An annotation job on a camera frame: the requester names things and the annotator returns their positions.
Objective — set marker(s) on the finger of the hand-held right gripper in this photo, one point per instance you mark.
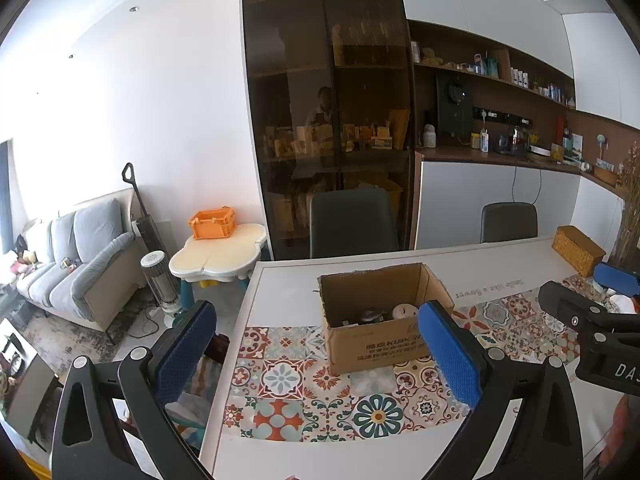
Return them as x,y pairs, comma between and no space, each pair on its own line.
617,279
567,302

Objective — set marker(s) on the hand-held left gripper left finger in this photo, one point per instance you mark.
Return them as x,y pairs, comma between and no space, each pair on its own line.
185,352

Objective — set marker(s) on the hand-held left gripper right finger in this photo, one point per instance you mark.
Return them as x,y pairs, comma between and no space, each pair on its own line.
450,355

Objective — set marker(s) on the white round object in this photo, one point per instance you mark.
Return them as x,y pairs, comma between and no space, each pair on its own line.
405,310

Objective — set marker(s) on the brown cardboard box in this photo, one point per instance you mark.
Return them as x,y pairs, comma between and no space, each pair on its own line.
380,350

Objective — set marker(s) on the silver computer mouse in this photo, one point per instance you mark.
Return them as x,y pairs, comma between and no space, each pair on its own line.
371,316

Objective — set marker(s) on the black power adapter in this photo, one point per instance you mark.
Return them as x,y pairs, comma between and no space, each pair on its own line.
345,321

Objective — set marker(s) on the person's right forearm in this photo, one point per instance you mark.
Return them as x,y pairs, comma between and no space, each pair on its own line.
622,430

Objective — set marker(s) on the wicker box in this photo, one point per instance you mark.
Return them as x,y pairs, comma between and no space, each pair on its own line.
577,250

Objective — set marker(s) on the chair with striped cushion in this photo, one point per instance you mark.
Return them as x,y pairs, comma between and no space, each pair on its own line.
192,412

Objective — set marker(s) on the white column heater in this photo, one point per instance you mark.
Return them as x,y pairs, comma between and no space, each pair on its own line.
160,280

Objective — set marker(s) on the dried flower bunch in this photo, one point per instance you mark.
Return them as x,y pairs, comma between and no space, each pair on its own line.
631,200

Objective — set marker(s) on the narrow grey dining chair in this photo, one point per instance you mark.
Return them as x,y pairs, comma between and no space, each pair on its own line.
510,222

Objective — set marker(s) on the cream flower-shaped small table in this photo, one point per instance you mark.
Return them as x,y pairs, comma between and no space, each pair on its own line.
220,255

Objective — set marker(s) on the patterned tile tablecloth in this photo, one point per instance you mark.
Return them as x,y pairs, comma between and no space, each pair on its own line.
280,280

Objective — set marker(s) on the black upright vacuum cleaner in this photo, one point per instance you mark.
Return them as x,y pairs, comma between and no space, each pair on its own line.
145,230

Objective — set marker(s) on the orange plastic crate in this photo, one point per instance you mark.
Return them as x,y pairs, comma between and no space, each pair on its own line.
212,225

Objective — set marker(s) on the grey sofa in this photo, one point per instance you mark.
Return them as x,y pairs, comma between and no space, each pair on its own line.
85,265

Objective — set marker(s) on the grey patterned rug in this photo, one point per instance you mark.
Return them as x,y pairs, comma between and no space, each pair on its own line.
47,322

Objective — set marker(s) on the white sideboard with wooden top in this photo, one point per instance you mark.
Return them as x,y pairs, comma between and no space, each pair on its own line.
465,200

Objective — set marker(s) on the wide grey dining chair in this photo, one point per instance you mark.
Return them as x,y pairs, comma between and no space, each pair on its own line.
352,222

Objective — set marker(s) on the dark low cabinet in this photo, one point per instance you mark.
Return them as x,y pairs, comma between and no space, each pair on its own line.
22,380

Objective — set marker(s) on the pile of stuffed toys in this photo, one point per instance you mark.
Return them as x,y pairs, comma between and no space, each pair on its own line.
24,260

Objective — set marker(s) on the white jar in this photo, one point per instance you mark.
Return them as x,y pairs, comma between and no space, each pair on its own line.
431,136

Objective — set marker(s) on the row of yellow boxes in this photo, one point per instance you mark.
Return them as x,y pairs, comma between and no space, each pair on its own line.
310,140

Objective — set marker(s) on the dark glass display cabinet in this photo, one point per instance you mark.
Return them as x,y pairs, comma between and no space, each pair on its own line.
300,60

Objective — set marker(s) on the black wall socket rail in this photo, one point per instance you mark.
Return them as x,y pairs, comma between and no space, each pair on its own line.
502,116

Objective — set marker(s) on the wooden wall shelf with bottles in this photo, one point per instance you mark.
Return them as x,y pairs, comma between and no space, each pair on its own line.
500,90

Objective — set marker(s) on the black wall appliance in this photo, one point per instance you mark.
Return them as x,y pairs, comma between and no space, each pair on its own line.
452,105

